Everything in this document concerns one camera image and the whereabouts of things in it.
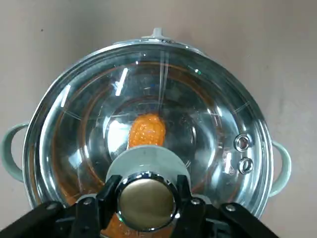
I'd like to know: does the glass lid with knob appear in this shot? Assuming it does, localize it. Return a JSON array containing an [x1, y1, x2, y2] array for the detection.
[[21, 37, 275, 238]]

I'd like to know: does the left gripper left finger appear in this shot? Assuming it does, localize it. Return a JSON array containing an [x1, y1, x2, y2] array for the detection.
[[0, 175, 122, 238]]

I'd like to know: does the pale green steel pot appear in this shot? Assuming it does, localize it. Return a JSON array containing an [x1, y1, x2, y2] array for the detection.
[[1, 27, 292, 238]]

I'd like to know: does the orange corn cob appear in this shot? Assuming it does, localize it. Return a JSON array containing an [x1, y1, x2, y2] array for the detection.
[[102, 112, 166, 238]]

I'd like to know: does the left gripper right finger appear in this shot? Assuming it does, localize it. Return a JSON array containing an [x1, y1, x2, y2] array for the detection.
[[177, 175, 317, 238]]

